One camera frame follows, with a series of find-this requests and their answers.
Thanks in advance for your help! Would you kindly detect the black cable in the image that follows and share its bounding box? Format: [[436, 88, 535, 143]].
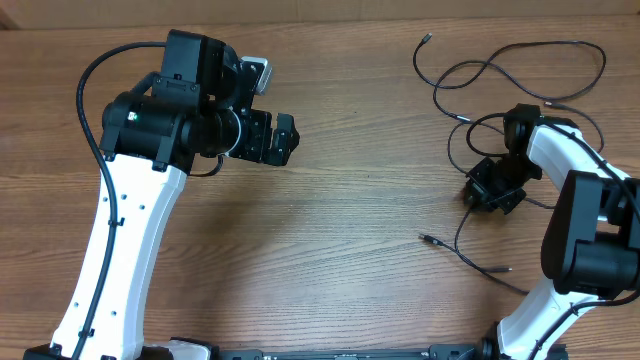
[[412, 32, 608, 122], [446, 101, 606, 176], [418, 197, 556, 296]]

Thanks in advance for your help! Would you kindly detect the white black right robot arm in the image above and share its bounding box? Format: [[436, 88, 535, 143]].
[[464, 104, 639, 359]]

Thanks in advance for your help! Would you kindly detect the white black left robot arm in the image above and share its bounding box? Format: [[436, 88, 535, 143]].
[[24, 30, 299, 359]]

